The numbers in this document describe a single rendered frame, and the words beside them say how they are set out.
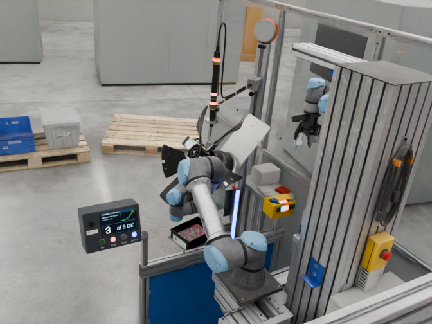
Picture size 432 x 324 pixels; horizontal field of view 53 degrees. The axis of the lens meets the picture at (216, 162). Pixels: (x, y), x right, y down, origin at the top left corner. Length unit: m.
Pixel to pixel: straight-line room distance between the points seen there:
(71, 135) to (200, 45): 3.69
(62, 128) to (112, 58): 2.96
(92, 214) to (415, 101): 1.36
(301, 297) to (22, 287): 2.26
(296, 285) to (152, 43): 6.43
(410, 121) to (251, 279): 0.92
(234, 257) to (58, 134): 3.68
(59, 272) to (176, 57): 5.23
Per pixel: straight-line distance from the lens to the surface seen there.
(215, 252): 1.77
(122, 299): 3.37
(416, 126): 1.57
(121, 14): 7.73
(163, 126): 5.85
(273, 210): 2.48
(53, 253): 3.85
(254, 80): 2.96
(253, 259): 1.84
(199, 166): 1.94
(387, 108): 1.40
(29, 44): 9.36
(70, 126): 5.14
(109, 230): 2.04
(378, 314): 0.53
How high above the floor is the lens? 2.34
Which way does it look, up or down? 26 degrees down
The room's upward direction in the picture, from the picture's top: 5 degrees clockwise
